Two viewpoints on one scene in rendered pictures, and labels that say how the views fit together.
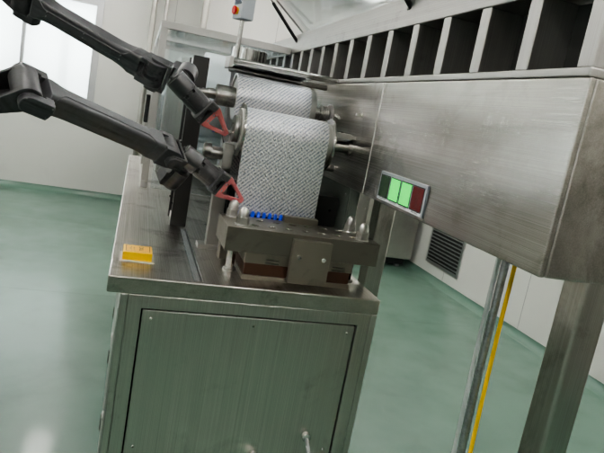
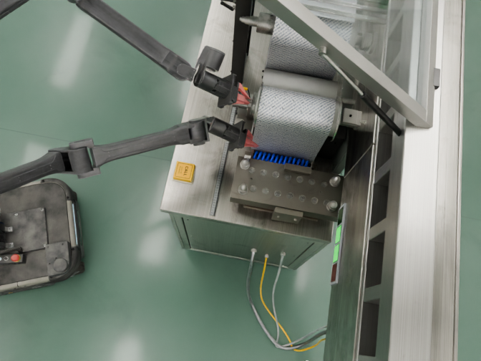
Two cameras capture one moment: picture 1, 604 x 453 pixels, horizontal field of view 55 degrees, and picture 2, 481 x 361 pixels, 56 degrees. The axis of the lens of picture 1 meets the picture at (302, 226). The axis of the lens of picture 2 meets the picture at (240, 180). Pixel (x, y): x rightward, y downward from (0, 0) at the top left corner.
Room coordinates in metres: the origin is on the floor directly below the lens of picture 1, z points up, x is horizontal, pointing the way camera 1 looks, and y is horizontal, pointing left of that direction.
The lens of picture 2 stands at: (0.94, 0.01, 2.56)
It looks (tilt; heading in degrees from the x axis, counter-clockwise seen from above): 71 degrees down; 18
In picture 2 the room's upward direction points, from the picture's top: 10 degrees clockwise
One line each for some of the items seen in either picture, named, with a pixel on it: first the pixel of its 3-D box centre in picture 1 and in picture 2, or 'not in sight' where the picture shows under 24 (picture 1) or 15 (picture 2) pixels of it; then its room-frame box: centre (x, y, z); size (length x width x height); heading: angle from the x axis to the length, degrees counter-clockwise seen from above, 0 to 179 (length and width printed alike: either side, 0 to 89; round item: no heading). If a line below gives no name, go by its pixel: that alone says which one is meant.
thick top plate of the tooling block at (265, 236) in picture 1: (297, 239); (288, 188); (1.50, 0.01, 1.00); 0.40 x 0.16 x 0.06; 107
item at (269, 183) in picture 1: (278, 190); (285, 145); (1.60, 0.08, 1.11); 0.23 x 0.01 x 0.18; 107
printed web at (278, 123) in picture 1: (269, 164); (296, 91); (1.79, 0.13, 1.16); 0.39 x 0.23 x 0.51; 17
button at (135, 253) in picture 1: (137, 253); (184, 171); (1.41, 0.39, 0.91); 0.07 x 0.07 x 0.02; 17
